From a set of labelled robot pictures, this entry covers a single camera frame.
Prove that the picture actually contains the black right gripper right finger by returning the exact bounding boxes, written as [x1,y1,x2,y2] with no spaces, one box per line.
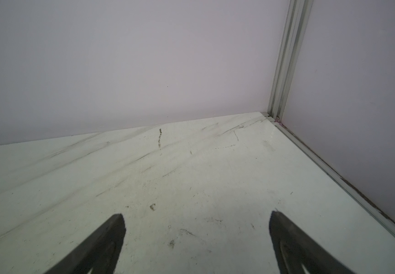
[269,211,353,274]

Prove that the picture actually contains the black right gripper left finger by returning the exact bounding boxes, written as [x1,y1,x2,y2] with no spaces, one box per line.
[47,213,126,274]

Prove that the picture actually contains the aluminium frame profiles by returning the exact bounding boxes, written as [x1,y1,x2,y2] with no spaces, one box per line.
[268,1,395,237]

